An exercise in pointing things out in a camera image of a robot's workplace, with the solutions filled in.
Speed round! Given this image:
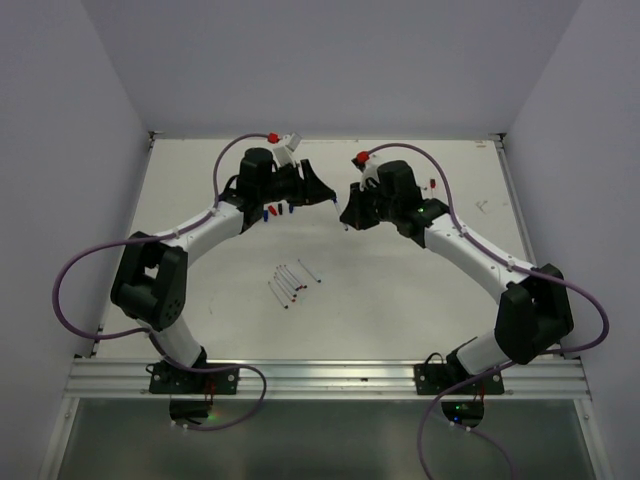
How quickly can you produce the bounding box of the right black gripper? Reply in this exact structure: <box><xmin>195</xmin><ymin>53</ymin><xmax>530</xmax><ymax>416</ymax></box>
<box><xmin>341</xmin><ymin>177</ymin><xmax>399</xmax><ymax>229</ymax></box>

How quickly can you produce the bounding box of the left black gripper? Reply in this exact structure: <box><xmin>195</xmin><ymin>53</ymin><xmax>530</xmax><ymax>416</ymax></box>
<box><xmin>259</xmin><ymin>159</ymin><xmax>335</xmax><ymax>207</ymax></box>

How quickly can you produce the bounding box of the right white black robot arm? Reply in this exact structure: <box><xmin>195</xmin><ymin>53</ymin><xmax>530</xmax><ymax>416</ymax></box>
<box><xmin>340</xmin><ymin>160</ymin><xmax>574</xmax><ymax>393</ymax></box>

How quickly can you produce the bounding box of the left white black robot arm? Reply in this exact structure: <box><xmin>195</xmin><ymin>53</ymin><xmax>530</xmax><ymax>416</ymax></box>
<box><xmin>110</xmin><ymin>146</ymin><xmax>336</xmax><ymax>393</ymax></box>

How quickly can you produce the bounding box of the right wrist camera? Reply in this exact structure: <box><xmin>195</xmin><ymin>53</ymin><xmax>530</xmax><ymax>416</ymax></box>
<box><xmin>352</xmin><ymin>151</ymin><xmax>381</xmax><ymax>191</ymax></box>

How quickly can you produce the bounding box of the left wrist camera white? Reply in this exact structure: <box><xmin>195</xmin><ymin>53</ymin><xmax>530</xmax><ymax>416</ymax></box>
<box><xmin>273</xmin><ymin>132</ymin><xmax>302</xmax><ymax>167</ymax></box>

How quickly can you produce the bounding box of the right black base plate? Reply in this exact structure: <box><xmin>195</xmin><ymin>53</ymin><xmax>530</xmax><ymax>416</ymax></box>
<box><xmin>413</xmin><ymin>362</ymin><xmax>505</xmax><ymax>395</ymax></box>

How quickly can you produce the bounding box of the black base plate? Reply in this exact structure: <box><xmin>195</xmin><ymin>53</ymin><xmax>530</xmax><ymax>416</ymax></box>
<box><xmin>145</xmin><ymin>361</ymin><xmax>240</xmax><ymax>396</ymax></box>
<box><xmin>413</xmin><ymin>362</ymin><xmax>505</xmax><ymax>395</ymax></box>

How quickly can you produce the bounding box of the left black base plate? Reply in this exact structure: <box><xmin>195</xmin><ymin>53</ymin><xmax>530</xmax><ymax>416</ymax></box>
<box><xmin>145</xmin><ymin>361</ymin><xmax>240</xmax><ymax>396</ymax></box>

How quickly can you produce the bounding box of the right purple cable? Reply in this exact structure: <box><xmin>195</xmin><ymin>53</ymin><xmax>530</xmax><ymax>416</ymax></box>
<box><xmin>354</xmin><ymin>143</ymin><xmax>611</xmax><ymax>480</ymax></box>

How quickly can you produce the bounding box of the aluminium mounting rail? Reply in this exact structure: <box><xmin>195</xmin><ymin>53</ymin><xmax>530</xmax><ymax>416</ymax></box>
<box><xmin>63</xmin><ymin>357</ymin><xmax>590</xmax><ymax>401</ymax></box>

